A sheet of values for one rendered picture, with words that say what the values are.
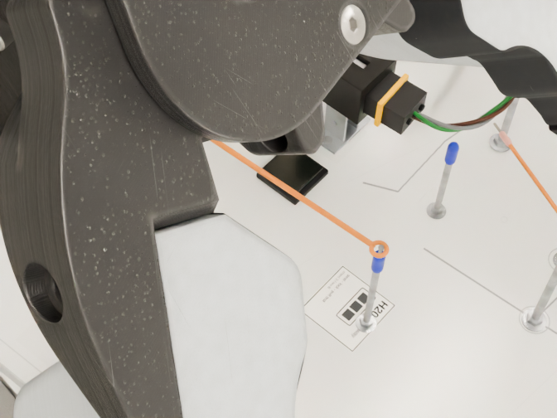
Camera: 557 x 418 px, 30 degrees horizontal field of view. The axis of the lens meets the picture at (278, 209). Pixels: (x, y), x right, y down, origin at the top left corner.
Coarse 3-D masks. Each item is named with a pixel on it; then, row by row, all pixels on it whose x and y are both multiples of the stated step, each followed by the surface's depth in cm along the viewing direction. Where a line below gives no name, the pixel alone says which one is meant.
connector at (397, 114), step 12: (384, 84) 75; (408, 84) 76; (372, 96) 75; (396, 96) 75; (408, 96) 75; (420, 96) 75; (372, 108) 75; (384, 108) 75; (396, 108) 74; (408, 108) 74; (420, 108) 75; (384, 120) 76; (396, 120) 75; (408, 120) 75; (396, 132) 76
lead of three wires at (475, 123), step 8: (504, 104) 74; (416, 112) 75; (488, 112) 74; (496, 112) 74; (424, 120) 75; (432, 120) 75; (472, 120) 74; (480, 120) 74; (488, 120) 74; (440, 128) 74; (448, 128) 74; (456, 128) 74; (464, 128) 74; (472, 128) 74
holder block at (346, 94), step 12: (360, 60) 76; (372, 60) 75; (384, 60) 75; (348, 72) 75; (360, 72) 75; (372, 72) 75; (384, 72) 75; (336, 84) 75; (348, 84) 74; (360, 84) 74; (372, 84) 75; (336, 96) 76; (348, 96) 75; (360, 96) 74; (336, 108) 77; (348, 108) 76; (360, 108) 75; (360, 120) 77
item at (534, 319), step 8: (552, 280) 69; (552, 288) 70; (544, 296) 71; (544, 304) 72; (528, 312) 74; (536, 312) 73; (528, 320) 74; (536, 320) 74; (544, 320) 74; (528, 328) 74; (536, 328) 74
